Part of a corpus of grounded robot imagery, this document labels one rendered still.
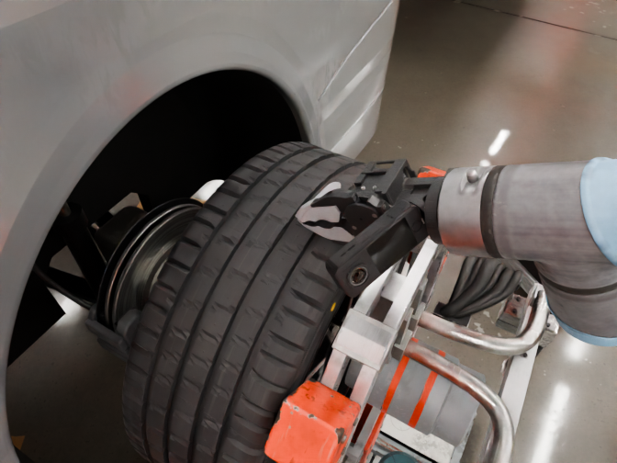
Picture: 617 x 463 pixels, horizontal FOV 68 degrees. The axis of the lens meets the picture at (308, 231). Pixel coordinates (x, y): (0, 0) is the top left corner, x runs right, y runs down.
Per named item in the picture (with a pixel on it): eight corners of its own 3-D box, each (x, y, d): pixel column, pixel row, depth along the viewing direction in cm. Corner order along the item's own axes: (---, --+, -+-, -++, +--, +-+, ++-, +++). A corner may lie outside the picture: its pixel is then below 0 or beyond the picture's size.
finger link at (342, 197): (327, 215, 58) (386, 216, 52) (320, 225, 57) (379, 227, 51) (310, 187, 55) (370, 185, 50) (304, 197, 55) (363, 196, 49)
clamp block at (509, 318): (500, 305, 85) (510, 289, 81) (551, 327, 82) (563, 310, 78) (493, 326, 82) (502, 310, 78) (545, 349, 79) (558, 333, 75)
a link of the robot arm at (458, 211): (494, 276, 44) (469, 203, 39) (447, 272, 48) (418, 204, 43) (518, 214, 49) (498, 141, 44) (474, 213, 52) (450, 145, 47)
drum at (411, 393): (371, 342, 93) (378, 304, 83) (474, 393, 86) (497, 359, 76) (340, 401, 85) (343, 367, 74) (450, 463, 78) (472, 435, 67)
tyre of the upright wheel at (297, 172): (20, 460, 53) (215, 453, 111) (177, 589, 45) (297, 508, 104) (294, 57, 73) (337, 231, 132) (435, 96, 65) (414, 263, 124)
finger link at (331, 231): (323, 209, 65) (378, 210, 59) (303, 239, 62) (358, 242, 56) (314, 193, 63) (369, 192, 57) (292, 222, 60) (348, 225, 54)
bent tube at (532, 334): (439, 254, 83) (453, 214, 75) (549, 299, 77) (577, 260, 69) (403, 328, 73) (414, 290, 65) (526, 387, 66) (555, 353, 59)
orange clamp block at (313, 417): (309, 375, 58) (281, 398, 50) (365, 405, 56) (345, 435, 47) (291, 423, 59) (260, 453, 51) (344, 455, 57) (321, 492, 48)
